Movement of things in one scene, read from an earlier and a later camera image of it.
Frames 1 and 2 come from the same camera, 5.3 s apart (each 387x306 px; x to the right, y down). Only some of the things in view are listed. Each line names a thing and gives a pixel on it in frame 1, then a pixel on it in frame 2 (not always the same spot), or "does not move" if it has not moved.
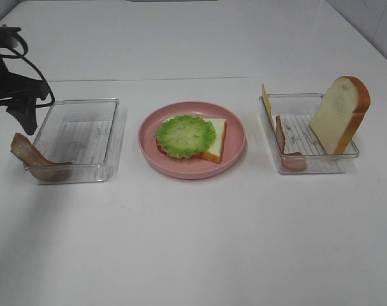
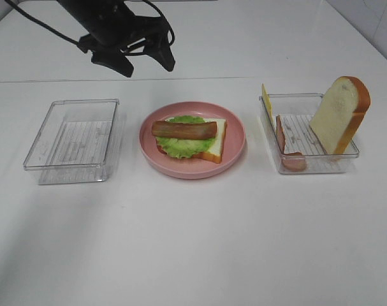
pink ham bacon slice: (292, 161) does not move
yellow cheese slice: (267, 102) does not move
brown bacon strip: (25, 152) -> (184, 131)
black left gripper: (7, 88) -> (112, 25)
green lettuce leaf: (184, 136) does not move
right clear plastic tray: (295, 112) does not move
